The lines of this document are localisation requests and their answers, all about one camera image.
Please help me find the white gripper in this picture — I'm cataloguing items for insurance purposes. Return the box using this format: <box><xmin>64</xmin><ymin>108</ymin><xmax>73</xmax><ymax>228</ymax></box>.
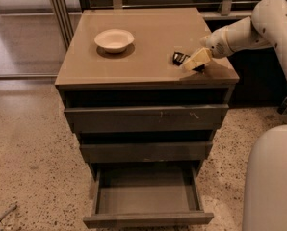
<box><xmin>181</xmin><ymin>29</ymin><xmax>234</xmax><ymax>71</ymax></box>

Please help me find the black rxbar chocolate wrapper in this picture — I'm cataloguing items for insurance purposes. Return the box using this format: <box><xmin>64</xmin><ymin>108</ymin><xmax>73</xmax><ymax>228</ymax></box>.
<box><xmin>172</xmin><ymin>52</ymin><xmax>205</xmax><ymax>72</ymax></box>

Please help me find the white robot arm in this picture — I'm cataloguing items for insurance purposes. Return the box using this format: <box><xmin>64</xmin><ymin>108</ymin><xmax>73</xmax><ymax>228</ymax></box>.
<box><xmin>181</xmin><ymin>0</ymin><xmax>287</xmax><ymax>231</ymax></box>

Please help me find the grey top drawer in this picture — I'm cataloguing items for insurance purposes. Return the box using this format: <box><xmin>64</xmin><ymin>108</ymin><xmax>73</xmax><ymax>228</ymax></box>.
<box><xmin>65</xmin><ymin>104</ymin><xmax>228</xmax><ymax>133</ymax></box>

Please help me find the grey drawer cabinet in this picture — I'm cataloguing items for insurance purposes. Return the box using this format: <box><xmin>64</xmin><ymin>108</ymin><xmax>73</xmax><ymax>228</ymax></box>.
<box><xmin>54</xmin><ymin>7</ymin><xmax>240</xmax><ymax>181</ymax></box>

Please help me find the grey middle drawer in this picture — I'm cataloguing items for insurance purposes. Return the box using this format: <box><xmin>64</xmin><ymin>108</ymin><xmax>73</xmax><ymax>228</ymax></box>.
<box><xmin>80</xmin><ymin>141</ymin><xmax>212</xmax><ymax>163</ymax></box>

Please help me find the grey open bottom drawer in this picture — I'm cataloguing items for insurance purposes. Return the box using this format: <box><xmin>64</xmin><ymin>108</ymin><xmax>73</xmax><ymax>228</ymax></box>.
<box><xmin>83</xmin><ymin>162</ymin><xmax>214</xmax><ymax>228</ymax></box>

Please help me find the white ceramic bowl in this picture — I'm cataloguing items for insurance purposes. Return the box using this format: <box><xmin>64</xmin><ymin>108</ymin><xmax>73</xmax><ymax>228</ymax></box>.
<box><xmin>94</xmin><ymin>29</ymin><xmax>135</xmax><ymax>54</ymax></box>

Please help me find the small dark floor object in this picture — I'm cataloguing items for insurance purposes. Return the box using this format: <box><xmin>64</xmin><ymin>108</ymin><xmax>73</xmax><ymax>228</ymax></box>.
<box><xmin>277</xmin><ymin>97</ymin><xmax>287</xmax><ymax>115</ymax></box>

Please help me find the grey metal floor bar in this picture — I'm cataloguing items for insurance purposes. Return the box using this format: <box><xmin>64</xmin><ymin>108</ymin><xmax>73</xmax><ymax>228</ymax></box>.
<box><xmin>0</xmin><ymin>204</ymin><xmax>17</xmax><ymax>222</ymax></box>

